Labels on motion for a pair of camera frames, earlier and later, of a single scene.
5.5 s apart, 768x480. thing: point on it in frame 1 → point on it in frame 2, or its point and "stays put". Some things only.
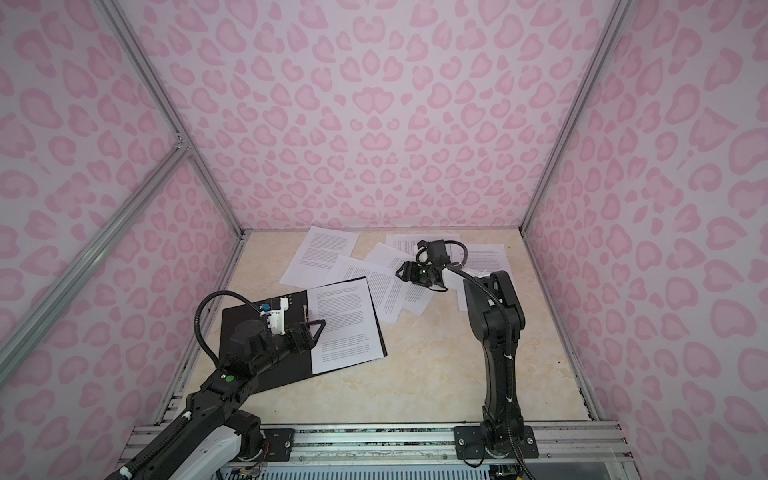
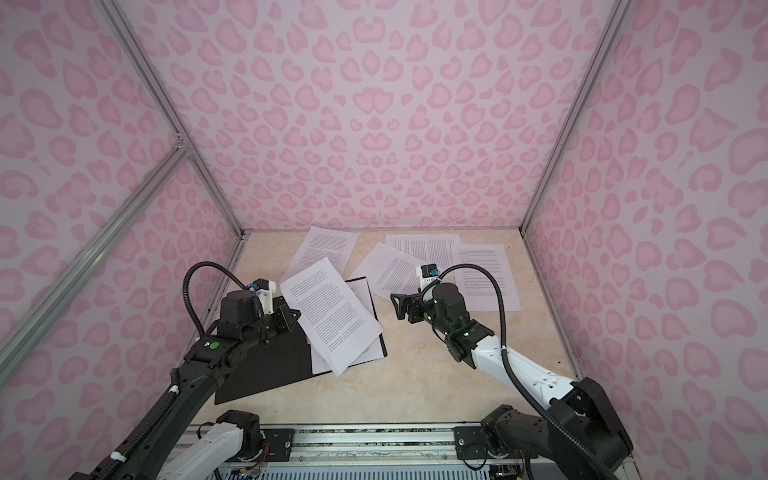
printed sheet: x=409 y=242 stays put
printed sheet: x=414 y=297 stays put
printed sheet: x=385 y=286 → x=338 y=324
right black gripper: x=411 y=271 → x=415 y=301
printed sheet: x=480 y=260 stays put
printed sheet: x=312 y=263 stays put
